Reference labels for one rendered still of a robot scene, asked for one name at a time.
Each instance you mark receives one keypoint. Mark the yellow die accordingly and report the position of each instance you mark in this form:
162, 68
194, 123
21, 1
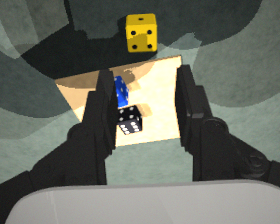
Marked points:
141, 31

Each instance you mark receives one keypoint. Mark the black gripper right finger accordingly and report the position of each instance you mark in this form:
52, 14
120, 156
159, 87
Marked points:
208, 140

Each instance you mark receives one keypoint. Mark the tan flat mat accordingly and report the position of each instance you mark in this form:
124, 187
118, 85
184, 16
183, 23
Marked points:
151, 88

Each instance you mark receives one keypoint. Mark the black die with white pips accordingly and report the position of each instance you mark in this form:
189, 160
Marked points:
130, 120

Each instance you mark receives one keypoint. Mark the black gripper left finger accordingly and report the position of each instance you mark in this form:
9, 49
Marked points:
76, 161

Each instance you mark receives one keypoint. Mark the blue die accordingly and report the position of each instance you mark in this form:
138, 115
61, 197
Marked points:
122, 91

